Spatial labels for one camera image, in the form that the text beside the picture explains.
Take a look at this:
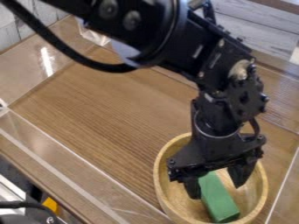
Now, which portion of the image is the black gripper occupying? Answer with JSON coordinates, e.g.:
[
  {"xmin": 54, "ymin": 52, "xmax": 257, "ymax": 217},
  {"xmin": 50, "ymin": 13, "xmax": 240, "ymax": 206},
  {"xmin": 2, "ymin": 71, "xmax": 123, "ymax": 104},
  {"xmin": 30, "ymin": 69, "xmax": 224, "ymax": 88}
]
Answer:
[{"xmin": 167, "ymin": 100, "xmax": 267, "ymax": 200}]

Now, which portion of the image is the green rectangular block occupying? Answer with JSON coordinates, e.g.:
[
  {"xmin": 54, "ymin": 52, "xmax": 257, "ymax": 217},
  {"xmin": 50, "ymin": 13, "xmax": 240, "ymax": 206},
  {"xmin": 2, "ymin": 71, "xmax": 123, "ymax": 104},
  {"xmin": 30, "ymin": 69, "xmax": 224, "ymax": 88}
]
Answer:
[{"xmin": 199, "ymin": 171, "xmax": 240, "ymax": 223}]

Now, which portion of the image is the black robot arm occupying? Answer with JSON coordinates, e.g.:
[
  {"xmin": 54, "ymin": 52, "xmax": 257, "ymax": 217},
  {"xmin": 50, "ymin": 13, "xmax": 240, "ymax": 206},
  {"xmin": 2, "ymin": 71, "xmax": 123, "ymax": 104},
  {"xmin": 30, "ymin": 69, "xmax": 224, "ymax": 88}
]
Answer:
[{"xmin": 41, "ymin": 0, "xmax": 268, "ymax": 199}]

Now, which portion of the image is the brown wooden bowl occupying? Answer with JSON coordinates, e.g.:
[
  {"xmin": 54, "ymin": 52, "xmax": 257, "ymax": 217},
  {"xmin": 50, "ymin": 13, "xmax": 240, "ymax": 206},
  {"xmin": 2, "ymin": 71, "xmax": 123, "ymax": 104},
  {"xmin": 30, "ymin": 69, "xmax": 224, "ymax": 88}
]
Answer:
[{"xmin": 153, "ymin": 133, "xmax": 268, "ymax": 224}]

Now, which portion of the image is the yellow tag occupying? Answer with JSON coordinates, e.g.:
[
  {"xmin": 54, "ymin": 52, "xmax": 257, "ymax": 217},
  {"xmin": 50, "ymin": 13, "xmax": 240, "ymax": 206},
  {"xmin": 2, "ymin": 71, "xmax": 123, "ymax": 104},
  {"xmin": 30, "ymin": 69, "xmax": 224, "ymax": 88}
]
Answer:
[{"xmin": 41, "ymin": 197, "xmax": 60, "ymax": 214}]

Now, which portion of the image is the clear acrylic tray wall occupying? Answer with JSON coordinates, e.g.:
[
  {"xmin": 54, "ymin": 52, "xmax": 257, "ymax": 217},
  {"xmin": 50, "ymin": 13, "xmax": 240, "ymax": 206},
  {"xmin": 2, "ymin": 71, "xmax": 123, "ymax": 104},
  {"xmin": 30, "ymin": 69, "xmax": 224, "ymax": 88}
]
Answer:
[{"xmin": 0, "ymin": 99, "xmax": 121, "ymax": 224}]

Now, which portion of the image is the black cable bottom left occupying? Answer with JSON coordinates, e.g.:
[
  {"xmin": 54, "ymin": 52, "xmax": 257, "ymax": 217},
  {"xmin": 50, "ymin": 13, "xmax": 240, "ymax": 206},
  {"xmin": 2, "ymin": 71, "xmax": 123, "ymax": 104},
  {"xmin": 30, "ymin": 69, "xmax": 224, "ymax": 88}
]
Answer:
[{"xmin": 0, "ymin": 200, "xmax": 56, "ymax": 224}]

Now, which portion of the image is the clear acrylic corner bracket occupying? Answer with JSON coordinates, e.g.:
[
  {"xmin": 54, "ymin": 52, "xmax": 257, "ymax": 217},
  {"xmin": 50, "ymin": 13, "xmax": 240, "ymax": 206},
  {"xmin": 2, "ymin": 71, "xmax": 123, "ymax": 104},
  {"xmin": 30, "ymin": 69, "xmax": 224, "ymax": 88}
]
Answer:
[{"xmin": 76, "ymin": 18, "xmax": 109, "ymax": 46}]

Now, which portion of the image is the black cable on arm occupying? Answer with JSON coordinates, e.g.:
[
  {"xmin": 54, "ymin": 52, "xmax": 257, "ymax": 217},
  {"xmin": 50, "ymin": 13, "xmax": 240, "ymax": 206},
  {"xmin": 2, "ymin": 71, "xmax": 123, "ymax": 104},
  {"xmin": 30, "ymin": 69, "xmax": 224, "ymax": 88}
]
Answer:
[{"xmin": 0, "ymin": 0, "xmax": 137, "ymax": 74}]

